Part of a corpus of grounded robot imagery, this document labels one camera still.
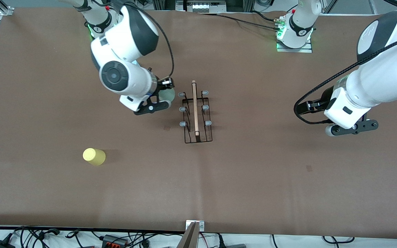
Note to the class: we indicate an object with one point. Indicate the small metal clamp bracket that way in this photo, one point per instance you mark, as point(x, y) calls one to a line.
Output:
point(202, 226)

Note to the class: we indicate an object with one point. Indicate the brown paper table mat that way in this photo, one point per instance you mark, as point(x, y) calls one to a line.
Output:
point(253, 189)

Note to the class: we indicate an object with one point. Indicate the aluminium corner bracket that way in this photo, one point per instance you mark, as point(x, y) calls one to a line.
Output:
point(7, 12)

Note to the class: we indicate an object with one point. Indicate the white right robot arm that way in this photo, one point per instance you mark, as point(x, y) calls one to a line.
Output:
point(129, 34)

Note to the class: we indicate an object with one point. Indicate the aluminium frame strut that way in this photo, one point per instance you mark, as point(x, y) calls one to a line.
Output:
point(329, 6)
point(373, 7)

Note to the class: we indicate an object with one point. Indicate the black orange connector box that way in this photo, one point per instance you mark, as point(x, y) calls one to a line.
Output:
point(114, 240)

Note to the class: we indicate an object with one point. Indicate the black power adapter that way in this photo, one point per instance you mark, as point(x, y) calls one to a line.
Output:
point(0, 244)

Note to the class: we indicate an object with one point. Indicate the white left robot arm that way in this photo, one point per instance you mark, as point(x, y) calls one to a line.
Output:
point(384, 79)

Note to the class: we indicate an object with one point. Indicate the white terminal block box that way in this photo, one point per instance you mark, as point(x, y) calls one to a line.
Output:
point(202, 7)

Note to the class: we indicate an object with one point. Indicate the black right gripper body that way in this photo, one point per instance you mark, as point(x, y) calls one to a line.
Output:
point(160, 88)

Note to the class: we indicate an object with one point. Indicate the yellow plastic cup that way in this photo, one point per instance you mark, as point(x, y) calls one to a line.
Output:
point(94, 156)

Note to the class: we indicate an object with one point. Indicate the grey adapter block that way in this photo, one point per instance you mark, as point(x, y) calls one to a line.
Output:
point(234, 246)

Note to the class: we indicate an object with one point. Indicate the tan camera stand post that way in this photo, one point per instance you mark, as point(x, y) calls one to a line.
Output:
point(190, 239)

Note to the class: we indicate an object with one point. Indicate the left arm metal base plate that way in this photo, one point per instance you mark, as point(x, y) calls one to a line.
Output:
point(295, 50)

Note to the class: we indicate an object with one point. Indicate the sage green plastic cup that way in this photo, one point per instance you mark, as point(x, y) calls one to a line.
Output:
point(168, 95)

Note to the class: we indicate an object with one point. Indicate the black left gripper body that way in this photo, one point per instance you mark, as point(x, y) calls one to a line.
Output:
point(324, 100)

